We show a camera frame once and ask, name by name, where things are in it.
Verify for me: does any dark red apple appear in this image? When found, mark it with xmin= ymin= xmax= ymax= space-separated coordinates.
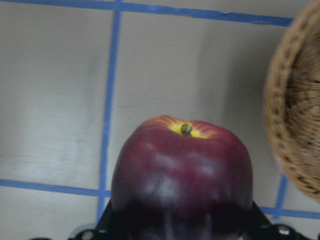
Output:
xmin=110 ymin=115 xmax=253 ymax=240

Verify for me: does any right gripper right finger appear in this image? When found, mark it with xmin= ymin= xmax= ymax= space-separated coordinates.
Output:
xmin=246 ymin=201 xmax=273 ymax=240

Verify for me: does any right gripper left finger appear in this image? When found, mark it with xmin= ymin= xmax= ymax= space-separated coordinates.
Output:
xmin=96 ymin=200 xmax=117 ymax=240

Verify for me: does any woven wicker basket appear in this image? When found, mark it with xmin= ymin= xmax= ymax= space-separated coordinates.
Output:
xmin=263 ymin=0 xmax=320 ymax=201

